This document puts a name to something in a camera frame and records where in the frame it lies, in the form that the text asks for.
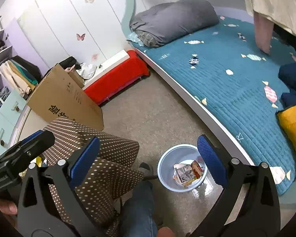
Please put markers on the beige curved cabinet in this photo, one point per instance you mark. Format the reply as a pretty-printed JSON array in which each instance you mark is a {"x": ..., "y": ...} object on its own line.
[{"x": 30, "y": 126}]

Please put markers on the faint pink butterfly sticker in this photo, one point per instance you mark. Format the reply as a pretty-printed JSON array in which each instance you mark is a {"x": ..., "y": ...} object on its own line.
[{"x": 95, "y": 56}]

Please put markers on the grey printed wrapper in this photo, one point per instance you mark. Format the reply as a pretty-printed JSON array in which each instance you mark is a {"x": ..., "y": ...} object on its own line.
[{"x": 182, "y": 174}]

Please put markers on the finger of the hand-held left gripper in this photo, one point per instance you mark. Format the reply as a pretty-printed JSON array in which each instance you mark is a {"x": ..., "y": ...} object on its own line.
[
  {"x": 32, "y": 137},
  {"x": 32, "y": 148}
]

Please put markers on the brown cardboard box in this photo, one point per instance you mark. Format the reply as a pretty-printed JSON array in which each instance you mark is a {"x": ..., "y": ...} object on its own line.
[{"x": 61, "y": 98}]

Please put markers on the white wardrobe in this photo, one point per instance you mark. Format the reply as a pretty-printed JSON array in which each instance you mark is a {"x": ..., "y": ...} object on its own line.
[{"x": 64, "y": 17}]

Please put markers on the light blue pillow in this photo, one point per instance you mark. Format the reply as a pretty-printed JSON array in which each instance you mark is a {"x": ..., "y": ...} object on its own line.
[{"x": 132, "y": 38}]

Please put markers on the white bench top board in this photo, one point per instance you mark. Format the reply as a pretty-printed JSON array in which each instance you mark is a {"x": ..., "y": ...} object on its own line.
[{"x": 108, "y": 66}]

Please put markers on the black clothes pile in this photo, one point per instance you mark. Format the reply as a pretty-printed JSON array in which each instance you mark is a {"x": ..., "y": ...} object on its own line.
[{"x": 67, "y": 61}]

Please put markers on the red snack wrapper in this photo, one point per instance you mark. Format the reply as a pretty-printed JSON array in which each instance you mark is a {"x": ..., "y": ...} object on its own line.
[{"x": 196, "y": 169}]

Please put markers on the pink hanging garment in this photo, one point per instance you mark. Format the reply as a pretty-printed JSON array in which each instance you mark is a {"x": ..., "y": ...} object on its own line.
[{"x": 262, "y": 34}]

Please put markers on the black hanging garment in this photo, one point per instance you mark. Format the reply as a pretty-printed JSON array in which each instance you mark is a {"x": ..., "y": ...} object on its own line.
[{"x": 32, "y": 65}]

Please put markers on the blue quilted bed mat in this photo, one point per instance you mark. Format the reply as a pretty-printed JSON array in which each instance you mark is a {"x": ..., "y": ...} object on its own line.
[{"x": 212, "y": 91}]

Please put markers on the grey checkered pillow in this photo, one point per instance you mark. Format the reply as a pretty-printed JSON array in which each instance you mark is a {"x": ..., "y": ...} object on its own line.
[{"x": 148, "y": 38}]

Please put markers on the grey folded quilt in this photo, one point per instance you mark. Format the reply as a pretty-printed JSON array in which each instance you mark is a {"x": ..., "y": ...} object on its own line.
[{"x": 172, "y": 19}]

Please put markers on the round dotted brown table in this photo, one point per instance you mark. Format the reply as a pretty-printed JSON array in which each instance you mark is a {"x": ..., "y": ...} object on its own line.
[{"x": 108, "y": 177}]

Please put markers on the beige hanging garment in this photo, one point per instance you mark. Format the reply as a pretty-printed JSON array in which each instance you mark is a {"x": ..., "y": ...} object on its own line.
[{"x": 13, "y": 76}]

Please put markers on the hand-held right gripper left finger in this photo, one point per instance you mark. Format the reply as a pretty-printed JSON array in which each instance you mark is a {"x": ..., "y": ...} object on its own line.
[{"x": 85, "y": 160}]

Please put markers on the person's left hand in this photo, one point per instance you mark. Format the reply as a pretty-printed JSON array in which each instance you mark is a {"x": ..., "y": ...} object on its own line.
[{"x": 6, "y": 206}]

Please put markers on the green hanging garment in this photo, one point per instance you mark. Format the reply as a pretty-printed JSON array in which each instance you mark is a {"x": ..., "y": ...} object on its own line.
[{"x": 27, "y": 72}]

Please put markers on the beige hanging shirt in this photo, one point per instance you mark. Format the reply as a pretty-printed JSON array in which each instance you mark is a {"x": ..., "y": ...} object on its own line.
[{"x": 273, "y": 2}]

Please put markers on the navy blue cloth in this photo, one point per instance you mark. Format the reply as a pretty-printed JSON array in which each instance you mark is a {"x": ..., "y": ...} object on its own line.
[{"x": 293, "y": 79}]

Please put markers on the white plastic bag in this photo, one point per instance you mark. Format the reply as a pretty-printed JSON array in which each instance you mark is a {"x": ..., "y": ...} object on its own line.
[{"x": 87, "y": 71}]

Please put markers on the light blue trash bin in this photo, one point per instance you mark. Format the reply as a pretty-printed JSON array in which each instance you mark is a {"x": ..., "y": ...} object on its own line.
[{"x": 167, "y": 163}]

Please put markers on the person's jeans leg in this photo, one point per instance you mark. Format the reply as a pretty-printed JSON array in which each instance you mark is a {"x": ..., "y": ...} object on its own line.
[{"x": 138, "y": 209}]

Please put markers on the red cloth covered bench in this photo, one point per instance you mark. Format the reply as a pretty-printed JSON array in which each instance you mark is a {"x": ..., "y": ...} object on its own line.
[{"x": 116, "y": 79}]

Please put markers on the teal drawer cabinet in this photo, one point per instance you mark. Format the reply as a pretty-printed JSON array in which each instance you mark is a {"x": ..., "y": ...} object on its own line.
[{"x": 7, "y": 121}]

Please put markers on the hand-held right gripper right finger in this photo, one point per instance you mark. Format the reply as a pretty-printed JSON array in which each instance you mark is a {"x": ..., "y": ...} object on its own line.
[{"x": 211, "y": 160}]

